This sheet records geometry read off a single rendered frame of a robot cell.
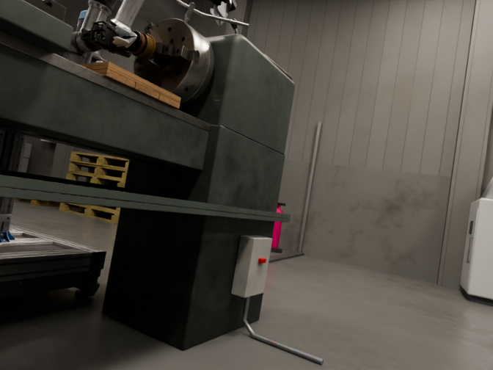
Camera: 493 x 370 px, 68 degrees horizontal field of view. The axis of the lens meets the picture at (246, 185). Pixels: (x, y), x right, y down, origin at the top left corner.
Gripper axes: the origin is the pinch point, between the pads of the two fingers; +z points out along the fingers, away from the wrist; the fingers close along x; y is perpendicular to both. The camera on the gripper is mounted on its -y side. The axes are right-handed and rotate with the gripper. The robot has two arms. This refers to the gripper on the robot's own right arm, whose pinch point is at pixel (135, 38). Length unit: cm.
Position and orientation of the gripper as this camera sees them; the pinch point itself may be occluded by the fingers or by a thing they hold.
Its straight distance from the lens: 138.8
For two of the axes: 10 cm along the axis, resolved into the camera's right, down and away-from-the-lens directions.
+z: 8.5, 1.2, -5.2
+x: 1.6, -9.9, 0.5
